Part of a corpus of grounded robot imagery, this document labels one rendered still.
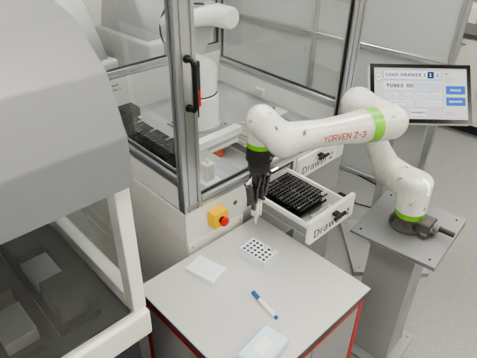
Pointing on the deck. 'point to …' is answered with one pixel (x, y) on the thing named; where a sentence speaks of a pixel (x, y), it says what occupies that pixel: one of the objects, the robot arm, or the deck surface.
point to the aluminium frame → (182, 47)
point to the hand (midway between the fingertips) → (256, 207)
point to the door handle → (193, 84)
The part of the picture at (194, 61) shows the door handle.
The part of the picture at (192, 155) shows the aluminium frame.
